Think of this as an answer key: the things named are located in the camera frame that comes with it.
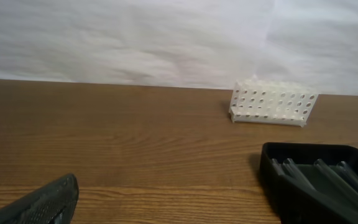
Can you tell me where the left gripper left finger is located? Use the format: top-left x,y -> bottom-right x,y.
0,173 -> 80,224

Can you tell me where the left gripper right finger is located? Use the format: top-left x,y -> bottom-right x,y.
273,174 -> 358,224

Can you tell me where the black tray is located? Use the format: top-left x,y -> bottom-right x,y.
259,142 -> 358,224

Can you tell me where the white test tube rack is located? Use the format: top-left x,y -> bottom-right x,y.
228,75 -> 319,128

